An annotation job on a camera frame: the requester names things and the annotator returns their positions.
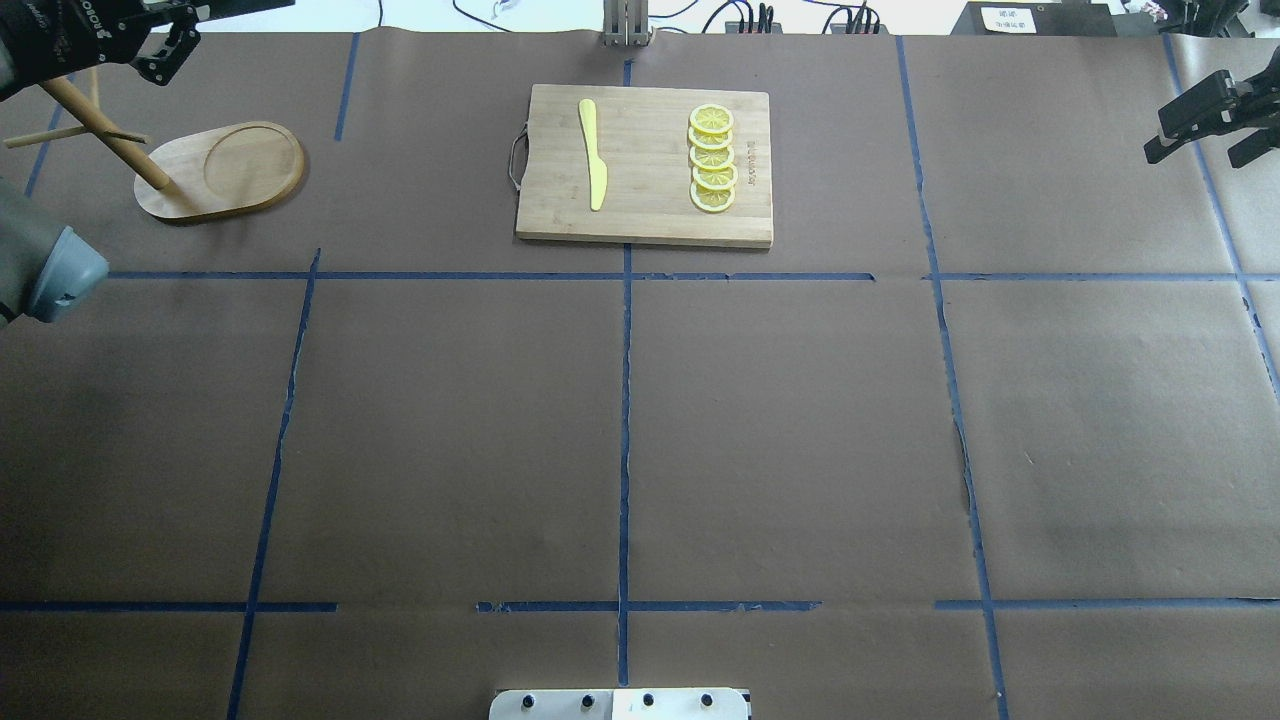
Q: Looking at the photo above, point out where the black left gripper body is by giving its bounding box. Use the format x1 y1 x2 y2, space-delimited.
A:
1 1 148 101

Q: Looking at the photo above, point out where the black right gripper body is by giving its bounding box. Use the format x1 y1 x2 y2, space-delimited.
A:
1235 50 1279 133

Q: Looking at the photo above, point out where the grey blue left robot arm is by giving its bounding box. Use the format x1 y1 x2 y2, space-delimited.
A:
3 1 287 325

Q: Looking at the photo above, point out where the wooden cup storage rack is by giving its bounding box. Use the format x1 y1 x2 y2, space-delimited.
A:
3 78 307 224

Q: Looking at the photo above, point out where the black box with label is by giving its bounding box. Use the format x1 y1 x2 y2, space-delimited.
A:
950 1 1117 37

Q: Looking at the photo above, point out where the bamboo cutting board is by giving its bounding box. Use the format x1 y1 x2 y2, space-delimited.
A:
515 85 774 250

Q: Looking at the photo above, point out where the yellow plastic knife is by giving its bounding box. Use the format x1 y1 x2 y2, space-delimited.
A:
579 97 608 211

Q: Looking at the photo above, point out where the lemon slice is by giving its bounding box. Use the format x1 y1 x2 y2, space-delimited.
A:
689 146 735 170
689 181 736 213
687 127 733 152
687 102 735 136
691 163 739 191

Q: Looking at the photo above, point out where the aluminium frame post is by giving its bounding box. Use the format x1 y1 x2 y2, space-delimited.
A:
602 0 653 47

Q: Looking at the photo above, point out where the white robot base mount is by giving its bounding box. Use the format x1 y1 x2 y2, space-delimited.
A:
488 687 753 719

